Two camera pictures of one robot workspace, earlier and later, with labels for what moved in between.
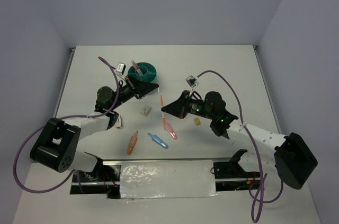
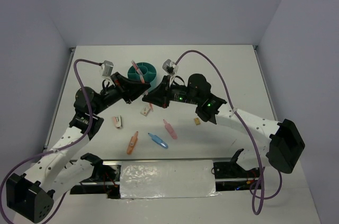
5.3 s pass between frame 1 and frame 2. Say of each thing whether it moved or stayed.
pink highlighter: stayed
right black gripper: moved
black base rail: stayed
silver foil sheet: stayed
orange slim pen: moved
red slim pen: stayed
